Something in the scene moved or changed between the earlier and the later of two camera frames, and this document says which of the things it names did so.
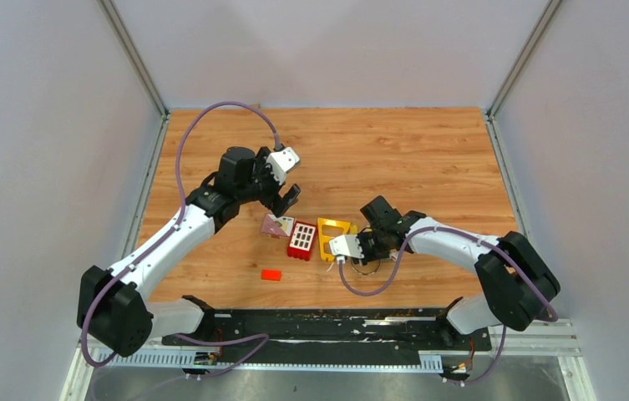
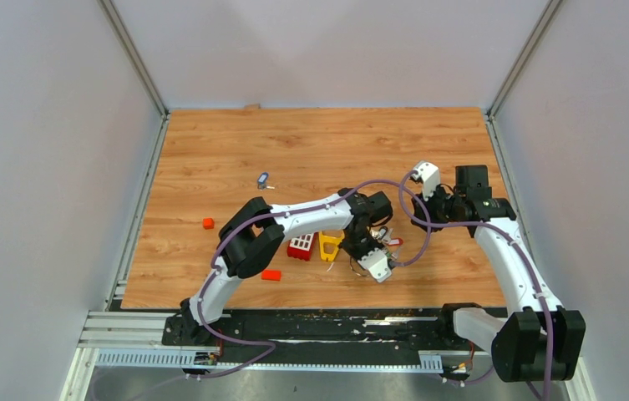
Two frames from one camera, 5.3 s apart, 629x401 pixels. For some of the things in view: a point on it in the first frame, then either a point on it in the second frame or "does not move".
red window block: x=301 y=240 does not move
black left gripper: x=289 y=200 to x=346 y=248
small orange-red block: x=271 y=275 does not move
